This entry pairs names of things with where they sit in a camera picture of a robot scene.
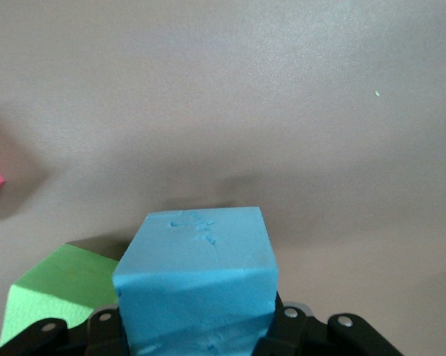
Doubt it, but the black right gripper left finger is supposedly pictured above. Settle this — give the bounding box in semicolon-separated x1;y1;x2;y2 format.
0;303;130;356

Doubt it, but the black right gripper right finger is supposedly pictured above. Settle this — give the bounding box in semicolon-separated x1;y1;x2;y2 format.
254;294;405;356

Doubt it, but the blue foam cube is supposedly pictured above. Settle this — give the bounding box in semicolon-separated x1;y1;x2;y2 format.
112;205;279;356

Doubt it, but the green foam cube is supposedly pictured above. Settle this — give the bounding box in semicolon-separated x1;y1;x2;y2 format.
0;243;120;349

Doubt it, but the brown paper table cover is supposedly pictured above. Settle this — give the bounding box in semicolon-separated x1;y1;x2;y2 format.
0;0;446;356

